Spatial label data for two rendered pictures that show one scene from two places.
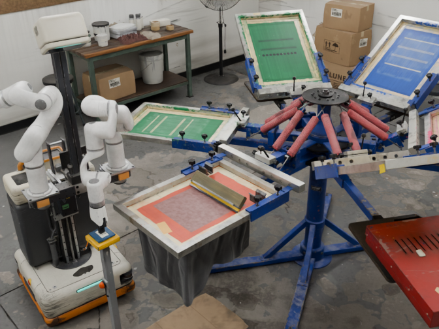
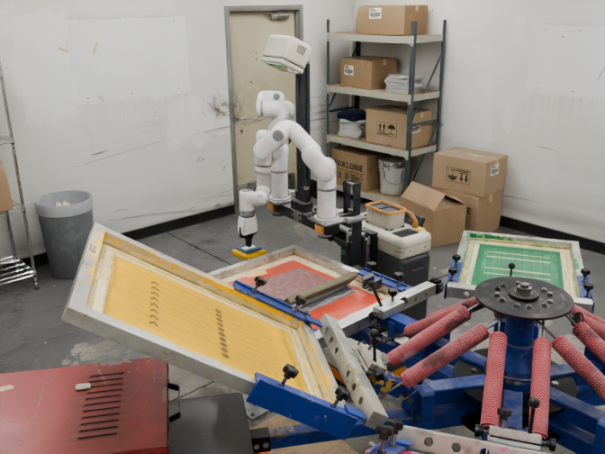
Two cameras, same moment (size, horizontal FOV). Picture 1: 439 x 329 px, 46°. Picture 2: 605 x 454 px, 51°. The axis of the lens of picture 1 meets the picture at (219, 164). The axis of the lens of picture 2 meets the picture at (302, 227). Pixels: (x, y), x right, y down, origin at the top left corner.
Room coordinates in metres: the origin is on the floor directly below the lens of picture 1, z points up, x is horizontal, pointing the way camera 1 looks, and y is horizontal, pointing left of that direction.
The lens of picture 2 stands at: (2.45, -2.50, 2.20)
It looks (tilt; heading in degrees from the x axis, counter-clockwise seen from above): 20 degrees down; 90
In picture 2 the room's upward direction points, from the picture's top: 1 degrees counter-clockwise
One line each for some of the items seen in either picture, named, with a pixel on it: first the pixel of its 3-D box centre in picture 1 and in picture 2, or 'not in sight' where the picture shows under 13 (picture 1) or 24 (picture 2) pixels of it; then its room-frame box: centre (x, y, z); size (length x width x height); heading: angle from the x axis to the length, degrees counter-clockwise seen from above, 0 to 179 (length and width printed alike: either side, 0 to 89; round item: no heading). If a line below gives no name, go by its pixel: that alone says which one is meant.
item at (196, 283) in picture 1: (219, 255); not in sight; (2.25, 0.01, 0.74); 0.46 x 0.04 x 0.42; 131
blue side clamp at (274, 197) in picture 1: (267, 203); not in sight; (2.39, -0.26, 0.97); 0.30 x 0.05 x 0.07; 131
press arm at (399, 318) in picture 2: (271, 160); (399, 322); (2.82, -0.32, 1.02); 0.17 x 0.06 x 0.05; 131
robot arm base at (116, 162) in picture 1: (114, 153); (329, 203); (2.58, 0.58, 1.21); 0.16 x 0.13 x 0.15; 35
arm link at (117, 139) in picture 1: (113, 128); (326, 174); (2.57, 0.57, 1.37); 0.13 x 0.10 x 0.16; 86
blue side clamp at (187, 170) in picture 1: (202, 168); (383, 286); (2.81, 0.11, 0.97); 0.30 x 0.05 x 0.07; 131
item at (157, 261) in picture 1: (162, 257); not in sight; (2.25, 0.32, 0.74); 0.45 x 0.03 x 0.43; 41
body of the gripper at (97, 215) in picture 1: (98, 211); (248, 222); (2.16, 0.61, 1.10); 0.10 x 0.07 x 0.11; 41
